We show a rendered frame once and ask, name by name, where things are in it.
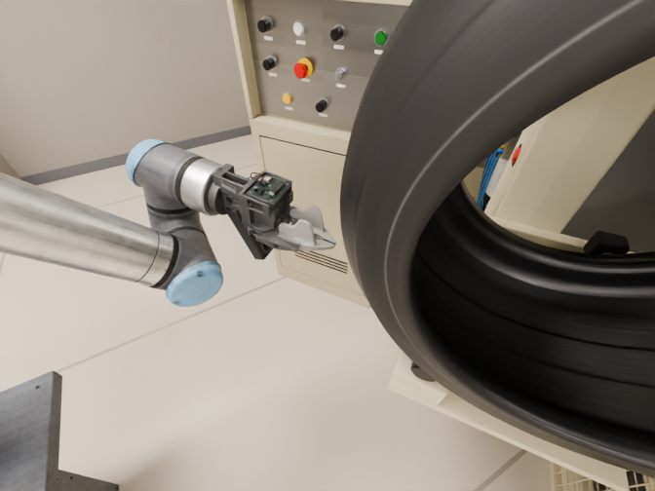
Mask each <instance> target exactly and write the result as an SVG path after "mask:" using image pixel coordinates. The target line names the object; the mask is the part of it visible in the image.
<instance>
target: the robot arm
mask: <svg viewBox="0 0 655 491"><path fill-rule="evenodd" d="M126 172H127V175H128V178H129V179H130V181H131V182H132V183H133V184H134V185H136V186H138V187H142V189H143V193H144V198H145V202H146V207H147V212H148V217H149V221H150V226H151V228H149V227H146V226H144V225H141V224H138V223H135V222H133V221H131V220H128V219H126V218H123V217H120V216H118V215H115V214H112V213H109V212H107V211H104V210H101V209H99V208H94V207H92V206H89V205H86V204H84V203H81V202H78V201H75V200H73V199H70V198H67V197H65V196H62V195H60V194H58V193H55V192H52V191H49V190H47V189H44V188H41V187H39V186H36V185H33V184H31V183H28V182H25V181H22V180H20V179H17V178H14V177H12V176H9V175H7V174H5V173H2V172H0V252H1V253H6V254H10V255H14V256H18V257H23V258H27V259H32V260H36V261H41V262H45V263H50V264H54V265H58V266H62V267H66V268H71V269H75V270H80V271H84V272H89V273H93V274H98V275H102V276H106V277H110V278H115V279H119V280H124V281H128V282H133V283H140V284H142V285H143V286H147V287H151V288H156V289H161V290H164V291H165V292H166V296H167V298H168V299H169V300H170V301H171V302H172V303H173V304H174V305H176V306H178V307H193V306H197V305H200V304H203V303H205V302H207V301H209V300H210V299H212V298H213V297H214V296H215V295H216V294H217V293H218V292H219V291H220V289H221V287H222V285H223V275H222V272H221V266H220V264H219V263H218V262H217V260H216V257H215V255H214V253H213V250H212V247H211V245H210V242H209V240H208V237H207V235H206V232H205V230H204V228H203V225H202V223H201V219H200V212H201V213H203V214H205V215H207V216H216V215H219V214H221V215H225V214H228V216H229V217H230V219H231V221H232V222H233V224H234V226H235V227H236V229H237V230H238V232H239V234H240V235H241V237H242V239H243V240H244V242H245V244H246V245H247V247H248V248H249V250H250V252H251V254H252V256H253V257H254V259H257V260H264V259H265V258H266V257H267V256H268V254H269V253H270V252H271V251H272V250H273V248H275V249H279V250H289V251H300V250H301V251H316V250H326V249H333V248H334V247H335V245H336V241H335V239H334V237H333V236H332V235H331V233H330V232H329V231H327V230H326V228H325V227H324V221H323V216H322V212H321V210H320V209H319V208H317V207H315V206H310V207H308V208H307V209H306V210H305V211H302V210H301V209H300V208H297V207H294V206H291V205H290V203H291V202H292V201H293V191H292V180H289V179H286V178H284V177H281V176H279V175H277V174H274V173H272V172H269V171H267V170H264V171H263V172H262V173H258V172H252V173H251V174H250V176H249V178H246V177H243V176H240V175H238V174H236V173H235V171H234V166H232V165H229V164H227V163H226V164H225V165H222V164H220V163H217V162H215V161H212V160H210V159H207V158H204V157H202V156H199V155H197V154H194V153H192V152H189V151H187V150H184V149H181V148H179V147H176V146H174V145H173V144H171V143H169V142H164V141H161V140H158V139H146V140H143V141H142V142H140V143H139V144H137V145H136V146H135V147H134V148H133V149H132V151H131V152H130V154H129V156H128V159H127V162H126ZM253 173H255V176H254V177H252V176H251V175H252V174H253ZM273 176H274V177H273ZM260 177H261V179H260V180H258V179H259V178H260ZM250 178H251V179H250ZM278 178H279V179H278ZM281 179H282V180H281ZM290 222H291V225H289V223H290Z"/></svg>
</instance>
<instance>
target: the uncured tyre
mask: <svg viewBox="0 0 655 491"><path fill-rule="evenodd" d="M652 57H655V0H419V1H418V3H417V4H416V6H415V7H414V0H412V2H411V3H410V5H409V7H408V8H407V10H406V11H405V13H404V15H403V17H402V18H401V20H400V22H399V23H398V25H397V27H396V28H395V30H394V32H393V34H392V35H391V37H390V39H389V41H388V43H387V44H386V46H385V48H384V50H383V52H382V54H381V56H380V58H379V60H378V62H377V63H376V65H375V67H374V69H373V72H372V74H371V76H370V78H369V81H368V83H367V85H366V89H365V92H364V94H363V97H362V100H361V102H360V105H359V108H358V111H357V114H356V118H355V121H354V124H353V128H352V131H351V135H350V139H349V144H348V148H347V153H346V158H345V162H344V168H343V173H342V179H341V189H340V222H341V231H342V237H343V243H344V246H345V250H346V254H347V257H348V260H349V263H350V266H351V269H352V271H353V274H354V276H355V278H356V280H357V282H358V284H359V286H360V288H361V290H362V292H363V294H364V295H365V297H366V300H367V301H368V303H369V305H370V307H371V308H372V310H373V312H374V313H375V314H376V316H377V318H378V319H379V321H380V322H381V324H382V326H383V327H384V329H385V330H386V331H387V333H388V334H389V335H390V337H391V338H392V339H393V340H394V342H395V343H396V344H397V345H398V346H399V348H400V349H401V350H402V351H403V352H404V353H405V354H406V355H407V356H408V357H409V358H410V359H411V360H412V361H413V362H414V363H415V364H416V365H418V366H419V367H420V368H421V369H422V370H423V371H424V372H426V373H427V374H428V375H429V376H431V377H432V378H433V379H434V380H436V381H437V382H438V383H440V384H441V385H443V386H444V387H445V388H447V389H448V390H450V391H451V392H453V393H454V394H456V395H457V396H459V397H461V398H462V399H464V400H466V401H467V402H469V403H471V404H472V405H474V406H475V407H476V408H478V409H480V410H482V411H484V412H485V413H487V414H489V415H491V416H493V417H495V418H497V419H499V420H501V421H503V422H505V423H507V424H509V425H511V426H513V427H515V428H517V429H519V430H522V431H524V432H526V433H528V434H532V435H534V436H536V437H539V438H541V439H543V440H546V441H548V442H551V443H552V444H555V445H557V446H560V447H562V448H565V449H568V450H570V451H573V452H576V453H578V454H581V455H584V456H587V457H590V458H593V459H595V460H598V461H601V462H604V463H606V464H609V465H612V466H616V467H619V468H622V469H625V470H628V471H631V472H637V473H640V474H644V475H647V476H651V477H654V478H655V251H650V252H642V253H628V254H594V253H582V252H574V251H567V250H562V249H557V248H552V247H548V246H545V245H539V244H536V243H534V242H531V241H529V240H526V239H524V238H521V237H519V236H517V235H515V234H513V233H511V232H510V231H508V230H506V229H505V228H503V227H502V226H500V225H499V224H497V223H496V222H495V221H493V220H492V219H491V218H490V217H489V216H488V215H486V214H485V213H484V212H483V211H482V209H481V208H480V207H479V206H478V205H477V203H476V202H475V201H474V199H473V198H472V196H471V194H470V193H469V191H468V189H467V187H466V185H465V182H464V180H463V179H464V178H465V177H466V176H467V175H468V174H469V173H470V172H471V171H472V170H473V169H474V168H476V167H477V166H478V165H479V164H480V163H481V162H482V161H484V160H485V159H486V158H487V157H488V156H490V155H491V154H492V153H493V152H495V151H496V150H497V149H498V148H500V147H501V146H502V145H504V144H505V143H506V142H508V141H509V140H510V139H512V138H513V137H514V136H516V135H517V134H519V133H520V132H522V131H523V130H525V129H526V128H528V127H529V126H531V125H532V124H534V123H535V122H537V121H538V120H540V119H541V118H543V117H544V116H546V115H548V114H549V113H551V112H552V111H554V110H556V109H557V108H559V107H560V106H562V105H564V104H566V103H567V102H568V101H570V100H571V99H573V98H575V97H576V96H578V95H580V94H583V93H584V92H586V91H588V90H590V89H591V88H593V87H595V86H597V85H599V84H601V83H603V82H605V81H606V80H608V79H610V78H612V77H614V76H616V75H618V74H620V73H622V72H624V71H626V70H628V69H630V68H632V67H634V66H636V65H638V64H640V63H642V62H644V61H646V60H648V59H650V58H652Z"/></svg>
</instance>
